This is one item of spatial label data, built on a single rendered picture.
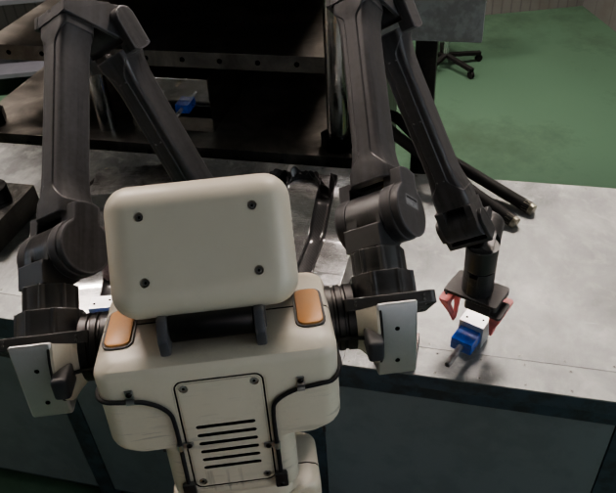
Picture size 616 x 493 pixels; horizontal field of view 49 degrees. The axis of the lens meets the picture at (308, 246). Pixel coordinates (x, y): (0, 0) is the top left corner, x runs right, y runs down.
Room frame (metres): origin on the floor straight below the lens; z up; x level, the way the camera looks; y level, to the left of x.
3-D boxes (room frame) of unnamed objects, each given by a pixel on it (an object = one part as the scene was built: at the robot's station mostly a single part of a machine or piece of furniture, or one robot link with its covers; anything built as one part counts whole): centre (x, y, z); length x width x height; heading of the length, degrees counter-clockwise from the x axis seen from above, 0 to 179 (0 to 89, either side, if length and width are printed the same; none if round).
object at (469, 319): (0.88, -0.28, 0.83); 0.13 x 0.05 x 0.05; 141
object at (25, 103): (2.23, 0.35, 0.75); 1.30 x 0.84 x 0.06; 75
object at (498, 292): (0.91, -0.31, 0.96); 0.10 x 0.07 x 0.07; 52
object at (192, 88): (2.14, 0.33, 0.87); 0.50 x 0.27 x 0.17; 165
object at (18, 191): (1.42, 0.80, 0.83); 0.20 x 0.15 x 0.07; 165
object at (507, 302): (0.90, -0.33, 0.88); 0.07 x 0.07 x 0.09; 52
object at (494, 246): (0.92, -0.31, 1.02); 0.07 x 0.06 x 0.07; 159
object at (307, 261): (1.21, 0.03, 0.92); 0.35 x 0.16 x 0.09; 165
